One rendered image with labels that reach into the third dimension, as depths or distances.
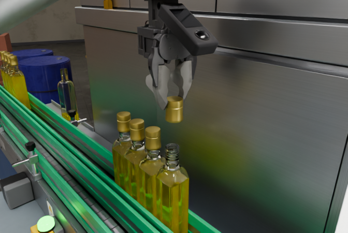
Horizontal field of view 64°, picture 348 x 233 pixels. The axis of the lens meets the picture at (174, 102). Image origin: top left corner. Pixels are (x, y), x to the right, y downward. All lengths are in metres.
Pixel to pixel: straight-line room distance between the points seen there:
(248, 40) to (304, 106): 0.16
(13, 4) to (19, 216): 0.92
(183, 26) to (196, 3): 0.23
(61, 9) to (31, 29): 1.10
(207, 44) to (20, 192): 0.88
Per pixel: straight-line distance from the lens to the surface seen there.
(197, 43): 0.42
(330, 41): 0.50
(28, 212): 1.13
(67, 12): 9.83
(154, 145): 0.62
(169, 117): 0.54
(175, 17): 0.46
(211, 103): 0.64
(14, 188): 1.12
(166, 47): 0.49
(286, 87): 0.53
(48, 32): 9.87
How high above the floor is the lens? 1.44
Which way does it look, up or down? 21 degrees down
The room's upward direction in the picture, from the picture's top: straight up
